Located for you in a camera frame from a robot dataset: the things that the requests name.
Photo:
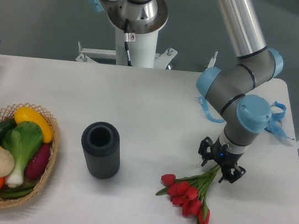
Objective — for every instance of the blue ribbon strip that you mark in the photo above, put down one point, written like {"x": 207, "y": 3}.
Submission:
{"x": 203, "y": 102}

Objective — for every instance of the purple sweet potato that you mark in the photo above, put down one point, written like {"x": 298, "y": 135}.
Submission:
{"x": 38, "y": 164}

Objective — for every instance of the green bok choy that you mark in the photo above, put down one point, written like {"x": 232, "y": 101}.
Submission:
{"x": 22, "y": 142}

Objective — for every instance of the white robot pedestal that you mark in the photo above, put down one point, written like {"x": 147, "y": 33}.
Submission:
{"x": 136, "y": 34}

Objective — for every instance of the dark grey ribbed vase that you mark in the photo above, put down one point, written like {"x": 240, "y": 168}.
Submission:
{"x": 101, "y": 146}

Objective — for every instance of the red tulip bouquet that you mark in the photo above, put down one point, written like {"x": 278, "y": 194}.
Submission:
{"x": 190, "y": 193}

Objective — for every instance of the green bean pods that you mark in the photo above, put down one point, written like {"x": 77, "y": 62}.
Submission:
{"x": 17, "y": 193}

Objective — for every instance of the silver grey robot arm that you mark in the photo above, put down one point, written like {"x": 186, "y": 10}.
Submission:
{"x": 229, "y": 92}

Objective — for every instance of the woven wicker basket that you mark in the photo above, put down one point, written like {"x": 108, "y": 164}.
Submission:
{"x": 51, "y": 135}

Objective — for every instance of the crumpled blue ribbon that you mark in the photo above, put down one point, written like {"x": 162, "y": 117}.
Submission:
{"x": 274, "y": 125}

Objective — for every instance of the white metal base frame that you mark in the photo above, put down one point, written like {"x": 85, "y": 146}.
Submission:
{"x": 161, "y": 61}

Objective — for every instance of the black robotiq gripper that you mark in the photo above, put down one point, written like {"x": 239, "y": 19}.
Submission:
{"x": 228, "y": 161}

